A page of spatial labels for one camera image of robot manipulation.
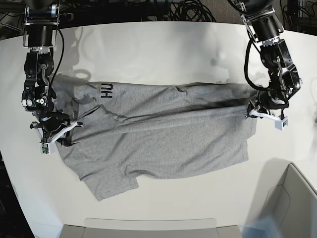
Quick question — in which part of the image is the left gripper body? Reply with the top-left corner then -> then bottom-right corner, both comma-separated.
245,90 -> 289,119

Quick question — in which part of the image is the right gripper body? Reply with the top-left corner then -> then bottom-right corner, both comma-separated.
30,110 -> 74,143

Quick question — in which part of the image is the grey T-shirt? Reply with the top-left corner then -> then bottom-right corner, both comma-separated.
53,76 -> 257,201

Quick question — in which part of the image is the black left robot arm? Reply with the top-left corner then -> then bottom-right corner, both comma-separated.
229,0 -> 302,118

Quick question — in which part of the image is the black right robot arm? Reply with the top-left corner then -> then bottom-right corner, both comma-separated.
21,0 -> 82,154

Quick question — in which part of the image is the grey bin at bottom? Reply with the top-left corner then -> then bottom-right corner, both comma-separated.
59,218 -> 242,238

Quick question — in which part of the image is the grey bin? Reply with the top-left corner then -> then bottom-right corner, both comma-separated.
260,163 -> 317,238
59,218 -> 242,238

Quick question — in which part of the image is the grey bin at right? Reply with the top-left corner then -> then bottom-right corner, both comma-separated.
260,163 -> 317,238

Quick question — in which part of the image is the blue cloth in bin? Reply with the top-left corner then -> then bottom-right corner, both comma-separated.
241,216 -> 275,238

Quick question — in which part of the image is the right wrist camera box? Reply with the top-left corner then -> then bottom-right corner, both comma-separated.
40,142 -> 56,155

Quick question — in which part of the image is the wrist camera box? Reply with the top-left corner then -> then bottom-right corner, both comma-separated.
40,142 -> 56,155
275,117 -> 289,131

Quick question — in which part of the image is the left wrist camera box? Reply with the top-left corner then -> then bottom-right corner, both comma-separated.
275,117 -> 289,131

